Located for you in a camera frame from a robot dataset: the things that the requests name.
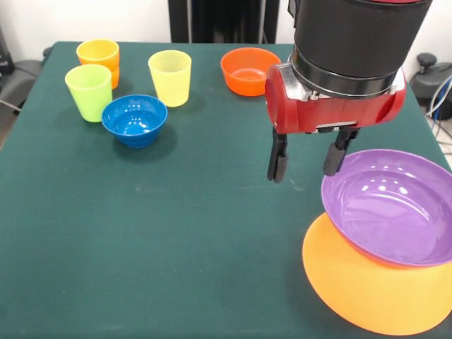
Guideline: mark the small orange-red bowl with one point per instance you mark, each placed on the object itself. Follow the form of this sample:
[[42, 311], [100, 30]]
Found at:
[[243, 63]]

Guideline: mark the dark green tablecloth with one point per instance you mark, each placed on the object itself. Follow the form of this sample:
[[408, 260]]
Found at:
[[141, 247]]

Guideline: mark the black office chair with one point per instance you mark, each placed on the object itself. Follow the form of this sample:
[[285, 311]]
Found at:
[[431, 81], [21, 74]]

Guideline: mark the purple bowl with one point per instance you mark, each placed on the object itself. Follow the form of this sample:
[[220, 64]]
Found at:
[[388, 219]]

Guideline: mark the orange cup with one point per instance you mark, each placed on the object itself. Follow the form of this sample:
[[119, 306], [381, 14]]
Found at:
[[102, 56], [115, 79]]

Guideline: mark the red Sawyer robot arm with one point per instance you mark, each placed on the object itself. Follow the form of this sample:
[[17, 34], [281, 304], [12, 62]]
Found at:
[[353, 35]]

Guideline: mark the large orange bowl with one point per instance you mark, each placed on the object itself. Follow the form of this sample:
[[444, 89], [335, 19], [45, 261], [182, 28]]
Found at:
[[353, 289]]

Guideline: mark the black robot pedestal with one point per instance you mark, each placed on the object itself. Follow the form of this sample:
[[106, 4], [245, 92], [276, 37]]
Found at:
[[226, 21]]

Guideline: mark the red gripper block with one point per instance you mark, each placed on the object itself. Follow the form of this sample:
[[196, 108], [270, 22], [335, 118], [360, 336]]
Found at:
[[335, 111]]

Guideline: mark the yellow cup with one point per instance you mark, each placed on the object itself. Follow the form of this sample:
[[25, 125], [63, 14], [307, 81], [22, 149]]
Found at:
[[171, 88]]

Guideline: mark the blue bowl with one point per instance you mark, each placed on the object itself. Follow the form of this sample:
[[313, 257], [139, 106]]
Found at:
[[134, 130]]

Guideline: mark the light green cup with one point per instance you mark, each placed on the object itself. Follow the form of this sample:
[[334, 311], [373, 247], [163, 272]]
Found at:
[[90, 99]]

